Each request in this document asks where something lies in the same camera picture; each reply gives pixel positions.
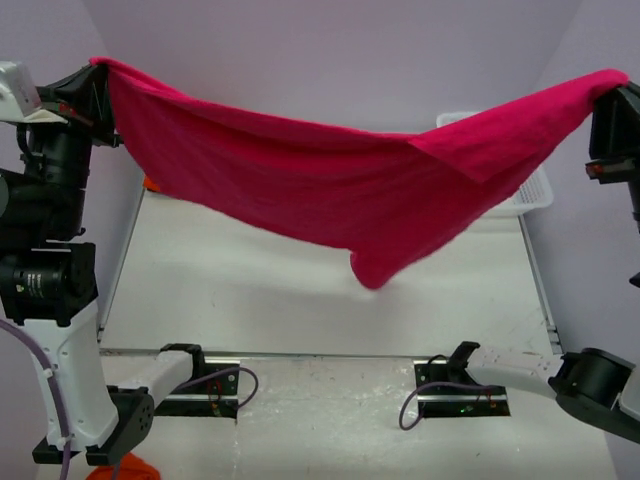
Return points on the folded orange t shirt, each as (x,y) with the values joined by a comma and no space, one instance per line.
(150,185)

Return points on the white plastic basket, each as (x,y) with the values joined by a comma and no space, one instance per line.
(534,193)

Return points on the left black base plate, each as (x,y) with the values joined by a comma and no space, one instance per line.
(214,398)

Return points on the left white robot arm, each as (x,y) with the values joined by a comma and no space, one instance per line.
(49,291)

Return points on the orange cloth at bottom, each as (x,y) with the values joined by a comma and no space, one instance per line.
(131,467)

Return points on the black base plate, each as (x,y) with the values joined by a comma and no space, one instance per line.
(214,398)
(455,402)

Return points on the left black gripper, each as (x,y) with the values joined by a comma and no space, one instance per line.
(83,99)

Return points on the pink t shirt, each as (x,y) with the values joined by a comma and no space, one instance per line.
(389,199)

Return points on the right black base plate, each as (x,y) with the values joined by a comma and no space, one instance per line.
(455,402)

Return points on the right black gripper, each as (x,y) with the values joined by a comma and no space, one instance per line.
(615,129)

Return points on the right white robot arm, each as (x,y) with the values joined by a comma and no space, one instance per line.
(593,386)

